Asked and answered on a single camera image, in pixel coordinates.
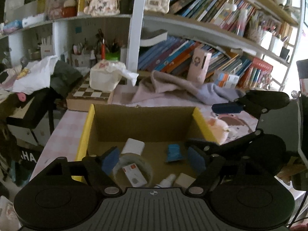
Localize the grey white rectangular block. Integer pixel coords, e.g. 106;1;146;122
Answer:
173;173;195;191

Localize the pink plush toy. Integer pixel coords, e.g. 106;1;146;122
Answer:
206;117;229;145

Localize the white power adapter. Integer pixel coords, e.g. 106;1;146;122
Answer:
121;138;145;156

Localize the small white spray bottle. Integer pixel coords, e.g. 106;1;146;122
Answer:
155;174;177;188

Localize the red white card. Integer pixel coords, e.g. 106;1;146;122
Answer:
122;163;147;187

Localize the orange white box upper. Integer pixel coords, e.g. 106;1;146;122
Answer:
213;70;240;89

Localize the yellow cardboard box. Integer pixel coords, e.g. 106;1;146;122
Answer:
76;104;217;187

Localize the red boxed book set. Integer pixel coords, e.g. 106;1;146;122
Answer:
237;57;273;89

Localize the pink cartoon table mat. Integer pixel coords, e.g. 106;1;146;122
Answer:
31;83;265;178

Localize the pink cylindrical holder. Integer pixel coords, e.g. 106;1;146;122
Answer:
186;49;212;84

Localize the wooden chess board box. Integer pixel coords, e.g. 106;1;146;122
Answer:
66;73;114;112

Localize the grey pink cloth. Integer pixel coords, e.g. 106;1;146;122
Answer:
131;71;245;105

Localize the white bookshelf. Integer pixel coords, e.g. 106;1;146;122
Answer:
1;0;300;91

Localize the row of leaning books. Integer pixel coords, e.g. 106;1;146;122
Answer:
137;36;252;76

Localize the white tissue bag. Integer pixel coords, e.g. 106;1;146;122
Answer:
89;59;139;92

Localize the pile of clothes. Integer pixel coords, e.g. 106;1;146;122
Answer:
1;56;82;128

